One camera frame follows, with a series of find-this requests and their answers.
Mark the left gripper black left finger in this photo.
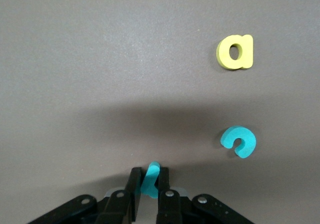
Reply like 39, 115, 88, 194
27, 167, 144, 224

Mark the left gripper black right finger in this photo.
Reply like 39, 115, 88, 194
156, 167, 256, 224

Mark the teal foam letter t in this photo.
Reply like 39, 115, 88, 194
139, 161, 161, 199

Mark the teal foam letter c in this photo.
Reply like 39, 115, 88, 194
220, 125, 258, 159

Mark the yellow letter d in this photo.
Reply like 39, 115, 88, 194
215, 34, 254, 71

